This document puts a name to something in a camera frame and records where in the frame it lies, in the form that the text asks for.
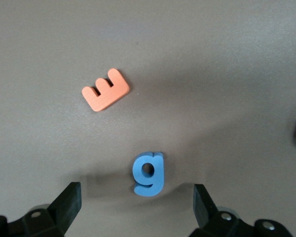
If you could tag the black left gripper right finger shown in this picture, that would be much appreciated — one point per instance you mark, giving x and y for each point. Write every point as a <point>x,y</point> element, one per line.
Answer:
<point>202,209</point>

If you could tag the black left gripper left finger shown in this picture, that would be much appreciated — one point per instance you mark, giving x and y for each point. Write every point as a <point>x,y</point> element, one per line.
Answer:
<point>69,202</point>

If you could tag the blue foam lowercase g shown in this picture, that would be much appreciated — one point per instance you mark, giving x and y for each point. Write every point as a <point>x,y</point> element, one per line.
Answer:
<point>158,177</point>

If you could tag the orange foam letter E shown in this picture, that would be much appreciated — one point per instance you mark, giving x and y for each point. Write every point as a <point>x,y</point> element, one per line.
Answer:
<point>111,96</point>

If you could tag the brown table mat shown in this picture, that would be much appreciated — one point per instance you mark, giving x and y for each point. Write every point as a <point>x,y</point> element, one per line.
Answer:
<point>212,49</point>

